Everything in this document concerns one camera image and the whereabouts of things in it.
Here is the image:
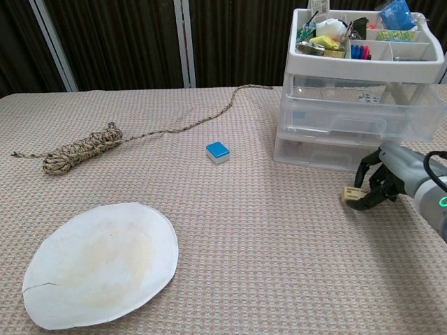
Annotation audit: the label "right black grey robot hand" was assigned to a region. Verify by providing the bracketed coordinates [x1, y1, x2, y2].
[346, 142, 431, 211]

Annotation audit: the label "small yellow eraser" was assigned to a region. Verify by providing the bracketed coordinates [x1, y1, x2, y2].
[340, 186, 367, 204]

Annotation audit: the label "clear plastic drawer with card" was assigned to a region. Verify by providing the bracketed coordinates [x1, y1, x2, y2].
[281, 75, 447, 143]

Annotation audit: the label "white drawer organizer with items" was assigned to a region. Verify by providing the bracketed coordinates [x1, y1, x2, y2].
[273, 7, 447, 174]

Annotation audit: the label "green patterned packet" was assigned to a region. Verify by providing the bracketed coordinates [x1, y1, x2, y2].
[376, 29, 422, 43]

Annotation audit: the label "yellow-green sponge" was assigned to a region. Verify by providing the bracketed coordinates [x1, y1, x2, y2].
[309, 34, 342, 52]

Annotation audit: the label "green orange small packets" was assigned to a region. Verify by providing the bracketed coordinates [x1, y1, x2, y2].
[296, 41, 346, 59]

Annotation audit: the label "black pouch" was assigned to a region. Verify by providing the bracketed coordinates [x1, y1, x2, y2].
[352, 17, 369, 39]

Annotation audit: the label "blue sponge pack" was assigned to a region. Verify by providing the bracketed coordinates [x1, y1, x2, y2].
[379, 0, 418, 31]

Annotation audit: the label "white wadded roll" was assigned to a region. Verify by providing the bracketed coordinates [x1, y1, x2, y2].
[316, 19, 346, 39]

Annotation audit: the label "green foil packet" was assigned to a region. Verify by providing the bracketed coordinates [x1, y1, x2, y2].
[296, 20, 317, 41]

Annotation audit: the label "beige woven tablecloth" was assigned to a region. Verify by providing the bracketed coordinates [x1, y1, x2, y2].
[0, 83, 447, 335]

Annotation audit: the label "blue topped white block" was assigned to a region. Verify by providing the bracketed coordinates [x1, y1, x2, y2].
[205, 141, 232, 165]

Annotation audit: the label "white paper plate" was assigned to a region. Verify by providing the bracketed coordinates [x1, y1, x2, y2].
[22, 201, 179, 332]

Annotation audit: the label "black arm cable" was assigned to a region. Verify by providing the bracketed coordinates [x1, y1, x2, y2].
[423, 150, 447, 193]

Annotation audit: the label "aluminium frame post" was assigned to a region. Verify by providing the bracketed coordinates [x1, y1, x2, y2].
[173, 0, 197, 88]
[31, 0, 80, 92]

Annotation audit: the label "brown beige braided rope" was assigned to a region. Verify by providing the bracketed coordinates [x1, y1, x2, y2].
[10, 84, 274, 175]

